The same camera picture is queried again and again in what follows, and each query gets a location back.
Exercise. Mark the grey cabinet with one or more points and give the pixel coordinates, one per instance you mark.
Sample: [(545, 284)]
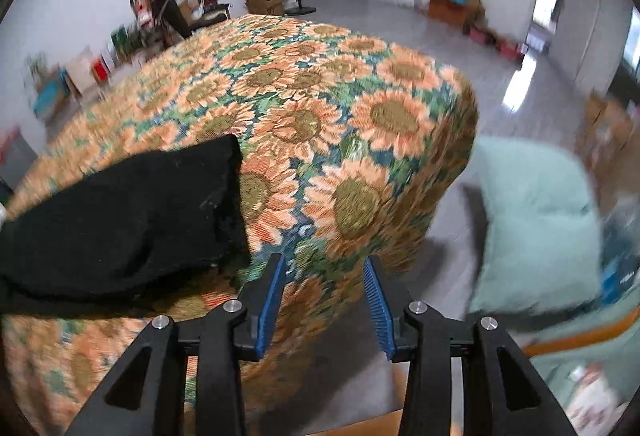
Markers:
[(17, 163)]

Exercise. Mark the cardboard box with blue item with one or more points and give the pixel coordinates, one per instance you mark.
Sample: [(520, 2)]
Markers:
[(450, 10)]

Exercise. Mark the pale green cushion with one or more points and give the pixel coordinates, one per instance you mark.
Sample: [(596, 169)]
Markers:
[(535, 226)]

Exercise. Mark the red carton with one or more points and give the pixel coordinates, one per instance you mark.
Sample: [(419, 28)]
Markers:
[(100, 69)]

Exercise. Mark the teal plastic basin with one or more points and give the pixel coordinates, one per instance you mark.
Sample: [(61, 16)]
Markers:
[(49, 99)]

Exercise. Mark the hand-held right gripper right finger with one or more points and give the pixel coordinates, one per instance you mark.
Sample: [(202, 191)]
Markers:
[(380, 311)]

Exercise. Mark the sunflower print blanket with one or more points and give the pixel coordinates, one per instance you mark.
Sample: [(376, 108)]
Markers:
[(350, 115)]

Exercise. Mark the potted plant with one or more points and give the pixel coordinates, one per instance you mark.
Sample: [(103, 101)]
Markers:
[(37, 65)]

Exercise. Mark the red box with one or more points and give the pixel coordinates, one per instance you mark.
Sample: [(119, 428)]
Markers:
[(505, 46)]

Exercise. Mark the white box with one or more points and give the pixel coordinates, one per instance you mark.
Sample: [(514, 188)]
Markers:
[(79, 73)]

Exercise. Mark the black garment with white label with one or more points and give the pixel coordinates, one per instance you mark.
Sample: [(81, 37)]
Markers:
[(125, 226)]

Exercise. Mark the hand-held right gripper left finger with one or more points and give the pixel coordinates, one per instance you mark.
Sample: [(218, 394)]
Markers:
[(272, 311)]

